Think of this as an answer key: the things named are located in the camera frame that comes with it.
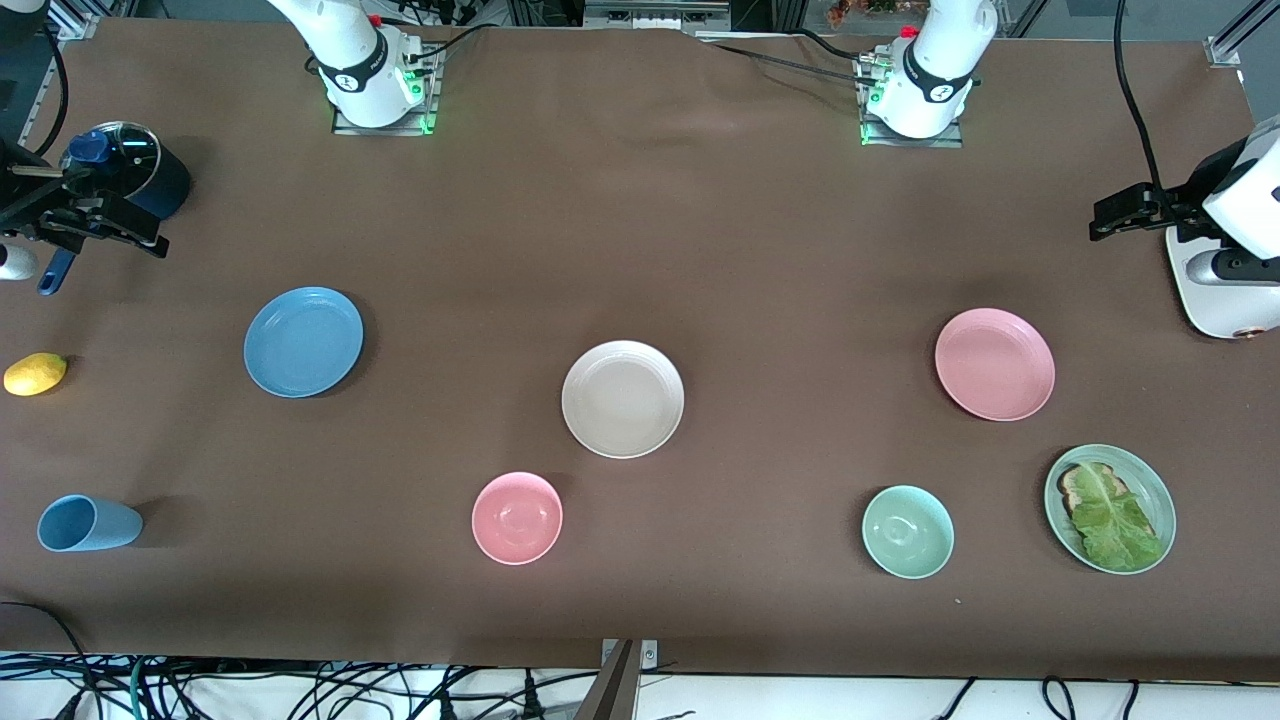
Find pink plate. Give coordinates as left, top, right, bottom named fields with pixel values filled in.
left=934, top=307, right=1057, bottom=423

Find blue plate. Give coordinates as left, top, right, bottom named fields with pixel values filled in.
left=243, top=286, right=365, bottom=399

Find dark blue saucepan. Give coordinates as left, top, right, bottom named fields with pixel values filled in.
left=37, top=120, right=193, bottom=297

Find white rounded appliance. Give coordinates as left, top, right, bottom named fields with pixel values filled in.
left=1165, top=225, right=1280, bottom=341

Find yellow lemon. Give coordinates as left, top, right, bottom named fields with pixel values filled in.
left=3, top=352, right=69, bottom=398

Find green plate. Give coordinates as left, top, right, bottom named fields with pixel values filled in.
left=1043, top=443, right=1178, bottom=576

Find toast slice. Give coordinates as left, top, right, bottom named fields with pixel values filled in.
left=1057, top=462, right=1161, bottom=546

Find blue cup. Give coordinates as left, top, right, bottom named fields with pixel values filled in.
left=37, top=494, right=144, bottom=554

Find green lettuce leaf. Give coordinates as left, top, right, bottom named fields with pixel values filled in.
left=1070, top=465, right=1167, bottom=573

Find orange dried flowers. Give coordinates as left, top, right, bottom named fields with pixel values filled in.
left=827, top=0, right=923, bottom=27

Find mint green bowl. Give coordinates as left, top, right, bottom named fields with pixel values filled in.
left=861, top=484, right=956, bottom=581

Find brown table cover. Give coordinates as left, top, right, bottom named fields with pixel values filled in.
left=0, top=18, right=1280, bottom=683

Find pink bowl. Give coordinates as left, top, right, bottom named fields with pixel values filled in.
left=471, top=471, right=564, bottom=567

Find grey metal box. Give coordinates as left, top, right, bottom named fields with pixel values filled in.
left=583, top=0, right=733, bottom=37

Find beige plate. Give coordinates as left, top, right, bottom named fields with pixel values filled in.
left=560, top=340, right=686, bottom=460

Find aluminium frame profile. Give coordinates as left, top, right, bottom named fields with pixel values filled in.
left=18, top=0, right=103, bottom=141
left=1204, top=0, right=1280, bottom=69

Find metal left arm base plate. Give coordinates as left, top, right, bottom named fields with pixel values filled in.
left=855, top=55, right=967, bottom=150

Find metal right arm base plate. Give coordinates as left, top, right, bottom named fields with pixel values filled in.
left=331, top=45, right=442, bottom=137

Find black cable on table cover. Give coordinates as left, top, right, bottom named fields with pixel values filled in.
left=700, top=30, right=883, bottom=86

